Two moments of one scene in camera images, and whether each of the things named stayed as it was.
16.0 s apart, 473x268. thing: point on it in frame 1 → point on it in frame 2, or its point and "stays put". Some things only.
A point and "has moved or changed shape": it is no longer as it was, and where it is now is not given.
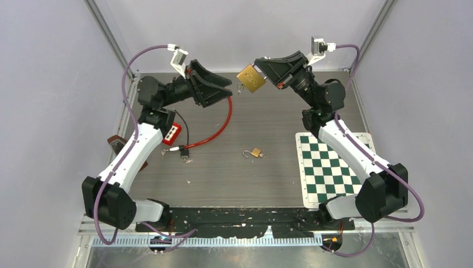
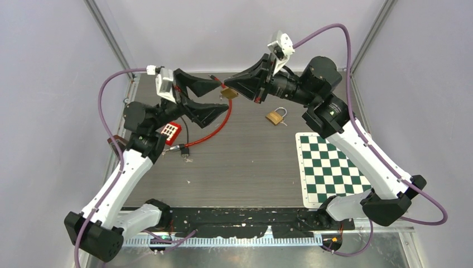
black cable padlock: x=184 y=152 stays put
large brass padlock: x=250 y=78 has moved or changed shape
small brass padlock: x=256 y=152 has moved or changed shape
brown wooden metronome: x=116 y=142 stays put
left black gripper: x=211 y=98 → x=202 y=113
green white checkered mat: x=324 y=174 stays put
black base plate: x=222 y=223 stays put
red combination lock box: x=172 y=134 stays put
